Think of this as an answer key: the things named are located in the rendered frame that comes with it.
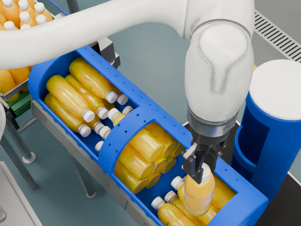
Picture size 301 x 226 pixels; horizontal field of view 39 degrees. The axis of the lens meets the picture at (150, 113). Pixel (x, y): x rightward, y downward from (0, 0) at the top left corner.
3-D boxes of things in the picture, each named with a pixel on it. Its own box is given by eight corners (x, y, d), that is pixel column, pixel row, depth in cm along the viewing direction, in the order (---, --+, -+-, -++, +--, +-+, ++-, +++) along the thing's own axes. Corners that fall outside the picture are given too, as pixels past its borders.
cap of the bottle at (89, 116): (81, 117, 146) (84, 120, 146) (88, 109, 146) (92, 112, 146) (86, 120, 150) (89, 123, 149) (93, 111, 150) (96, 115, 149)
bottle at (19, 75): (35, 90, 181) (20, 60, 164) (17, 93, 181) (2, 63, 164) (35, 77, 185) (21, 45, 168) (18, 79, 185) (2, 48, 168)
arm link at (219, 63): (244, 129, 70) (247, 67, 77) (262, 70, 57) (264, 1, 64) (178, 122, 71) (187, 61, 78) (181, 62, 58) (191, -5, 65)
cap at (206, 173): (198, 162, 100) (199, 158, 99) (213, 171, 99) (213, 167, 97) (189, 175, 98) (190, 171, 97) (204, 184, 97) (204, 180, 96)
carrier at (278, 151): (251, 151, 245) (213, 178, 237) (285, 49, 171) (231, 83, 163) (288, 189, 232) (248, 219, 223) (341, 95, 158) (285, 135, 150)
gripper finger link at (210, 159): (204, 149, 94) (207, 147, 94) (203, 163, 99) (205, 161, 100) (215, 158, 92) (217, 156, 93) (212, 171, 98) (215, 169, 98)
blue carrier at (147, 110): (204, 280, 134) (204, 263, 109) (42, 113, 170) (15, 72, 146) (264, 215, 141) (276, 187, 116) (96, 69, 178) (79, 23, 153)
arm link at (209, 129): (251, 100, 73) (246, 119, 78) (212, 71, 77) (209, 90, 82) (215, 132, 70) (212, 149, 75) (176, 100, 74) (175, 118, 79)
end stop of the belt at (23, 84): (6, 100, 173) (4, 96, 170) (5, 99, 173) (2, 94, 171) (83, 46, 187) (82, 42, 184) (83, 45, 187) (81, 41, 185)
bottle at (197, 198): (192, 186, 118) (196, 153, 101) (215, 200, 116) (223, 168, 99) (178, 207, 115) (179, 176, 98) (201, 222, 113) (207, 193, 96)
